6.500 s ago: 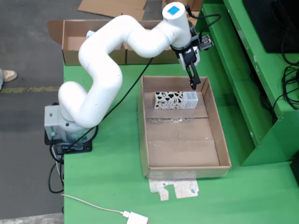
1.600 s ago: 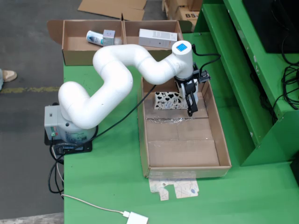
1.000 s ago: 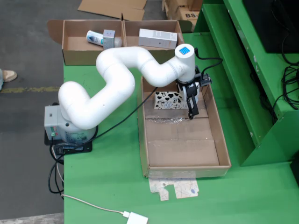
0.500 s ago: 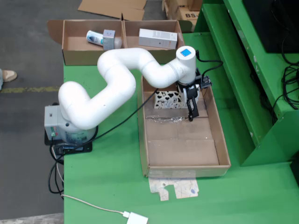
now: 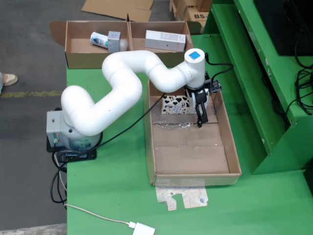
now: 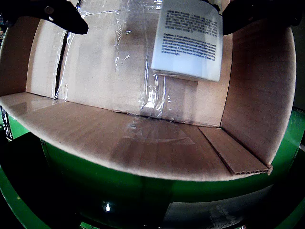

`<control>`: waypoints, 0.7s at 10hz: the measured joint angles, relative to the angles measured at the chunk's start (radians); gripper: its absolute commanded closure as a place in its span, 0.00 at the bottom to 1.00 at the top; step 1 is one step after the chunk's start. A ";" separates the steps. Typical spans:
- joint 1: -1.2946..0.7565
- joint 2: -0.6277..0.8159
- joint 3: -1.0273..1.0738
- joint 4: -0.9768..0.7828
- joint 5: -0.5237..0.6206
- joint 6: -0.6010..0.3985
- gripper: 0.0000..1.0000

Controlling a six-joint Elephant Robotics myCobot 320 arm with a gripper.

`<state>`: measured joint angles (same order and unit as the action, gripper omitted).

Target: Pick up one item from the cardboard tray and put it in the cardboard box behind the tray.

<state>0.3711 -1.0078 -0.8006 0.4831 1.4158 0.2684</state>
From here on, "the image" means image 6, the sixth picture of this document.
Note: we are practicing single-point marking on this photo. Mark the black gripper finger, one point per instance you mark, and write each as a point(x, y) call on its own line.
point(52, 12)
point(262, 10)

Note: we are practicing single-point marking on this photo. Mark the cow print carton box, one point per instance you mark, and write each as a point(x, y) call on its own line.
point(186, 64)

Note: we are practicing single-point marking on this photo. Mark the shallow cardboard tray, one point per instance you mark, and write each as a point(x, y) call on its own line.
point(119, 143)

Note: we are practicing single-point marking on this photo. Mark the green metal shelf unit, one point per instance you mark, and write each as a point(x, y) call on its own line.
point(14, 202)

